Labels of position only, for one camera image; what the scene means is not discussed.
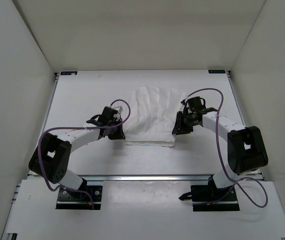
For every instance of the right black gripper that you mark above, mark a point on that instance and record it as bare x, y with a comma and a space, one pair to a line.
179, 128

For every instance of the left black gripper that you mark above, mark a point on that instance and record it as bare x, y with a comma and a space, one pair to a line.
119, 135

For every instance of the white skirt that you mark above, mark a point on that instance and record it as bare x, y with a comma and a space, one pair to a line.
153, 116

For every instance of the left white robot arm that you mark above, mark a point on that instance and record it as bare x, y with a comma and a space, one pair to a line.
51, 158

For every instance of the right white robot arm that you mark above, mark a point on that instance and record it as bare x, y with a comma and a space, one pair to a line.
246, 150

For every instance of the right blue corner label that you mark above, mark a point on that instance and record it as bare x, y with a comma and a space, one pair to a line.
216, 71

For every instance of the blue corner label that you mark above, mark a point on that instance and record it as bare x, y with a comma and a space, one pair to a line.
68, 73
216, 71

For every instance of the left blue corner label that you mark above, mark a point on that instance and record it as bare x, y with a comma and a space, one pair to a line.
68, 73

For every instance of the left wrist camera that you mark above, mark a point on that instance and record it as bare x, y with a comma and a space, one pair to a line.
117, 112

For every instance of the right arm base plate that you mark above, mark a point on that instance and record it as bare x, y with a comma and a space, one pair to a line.
205, 199

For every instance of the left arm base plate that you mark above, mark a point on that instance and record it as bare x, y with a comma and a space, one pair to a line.
68, 200

